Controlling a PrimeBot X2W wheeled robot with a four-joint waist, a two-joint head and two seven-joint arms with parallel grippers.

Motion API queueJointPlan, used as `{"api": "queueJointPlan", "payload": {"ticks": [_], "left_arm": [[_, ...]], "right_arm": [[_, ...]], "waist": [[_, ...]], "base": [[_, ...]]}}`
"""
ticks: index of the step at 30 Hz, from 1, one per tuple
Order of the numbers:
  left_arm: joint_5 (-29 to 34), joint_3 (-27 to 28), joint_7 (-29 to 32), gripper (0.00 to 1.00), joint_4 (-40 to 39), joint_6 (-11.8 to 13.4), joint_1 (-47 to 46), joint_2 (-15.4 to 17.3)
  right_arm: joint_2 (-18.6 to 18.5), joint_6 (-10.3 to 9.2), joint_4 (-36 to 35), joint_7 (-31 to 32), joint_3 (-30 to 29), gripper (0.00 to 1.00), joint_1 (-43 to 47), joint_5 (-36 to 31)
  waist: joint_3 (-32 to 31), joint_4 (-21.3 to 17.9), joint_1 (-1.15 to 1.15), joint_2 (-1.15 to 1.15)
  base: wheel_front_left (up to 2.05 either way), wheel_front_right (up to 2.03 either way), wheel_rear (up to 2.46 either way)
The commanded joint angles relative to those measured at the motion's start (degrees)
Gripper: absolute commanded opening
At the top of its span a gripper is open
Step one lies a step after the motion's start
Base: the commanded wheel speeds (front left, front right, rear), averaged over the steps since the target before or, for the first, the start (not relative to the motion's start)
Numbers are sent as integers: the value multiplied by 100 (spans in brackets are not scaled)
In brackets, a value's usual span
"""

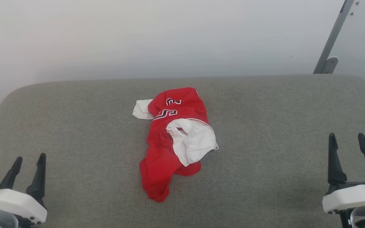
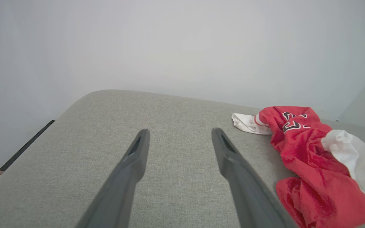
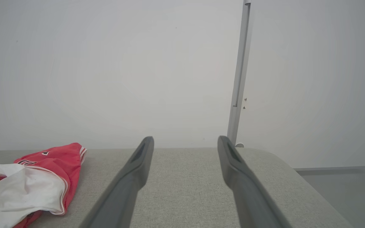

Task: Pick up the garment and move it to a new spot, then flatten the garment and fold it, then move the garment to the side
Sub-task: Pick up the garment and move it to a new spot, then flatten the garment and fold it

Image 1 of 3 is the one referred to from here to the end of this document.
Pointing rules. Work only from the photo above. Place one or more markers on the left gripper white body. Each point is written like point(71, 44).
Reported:
point(14, 202)

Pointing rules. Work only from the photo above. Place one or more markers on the red white Bulls jersey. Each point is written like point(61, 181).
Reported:
point(160, 158)

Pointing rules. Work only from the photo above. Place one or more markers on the grey metal wall bracket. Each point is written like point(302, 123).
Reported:
point(334, 34)

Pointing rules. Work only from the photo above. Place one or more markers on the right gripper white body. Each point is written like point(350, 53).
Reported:
point(353, 196)

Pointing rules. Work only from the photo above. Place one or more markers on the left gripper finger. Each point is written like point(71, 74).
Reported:
point(9, 177)
point(38, 183)

